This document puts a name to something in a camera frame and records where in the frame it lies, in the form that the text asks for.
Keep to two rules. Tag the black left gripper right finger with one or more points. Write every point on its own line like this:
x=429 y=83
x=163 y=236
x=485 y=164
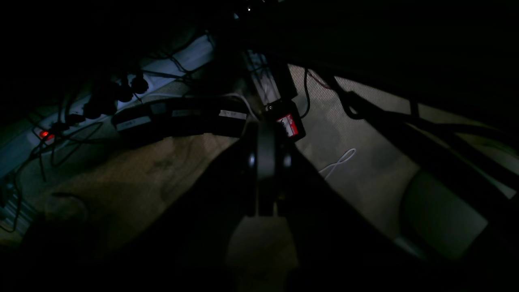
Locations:
x=337 y=249

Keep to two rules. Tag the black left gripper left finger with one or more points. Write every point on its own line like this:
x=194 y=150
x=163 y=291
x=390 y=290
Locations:
x=185 y=249

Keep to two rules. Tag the black power adapter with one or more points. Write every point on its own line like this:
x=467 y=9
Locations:
x=180 y=117

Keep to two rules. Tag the black box with name sticker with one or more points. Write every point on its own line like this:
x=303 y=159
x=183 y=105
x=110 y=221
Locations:
x=286 y=113

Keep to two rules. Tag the black power strip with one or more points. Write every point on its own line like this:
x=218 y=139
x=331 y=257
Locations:
x=157 y=74

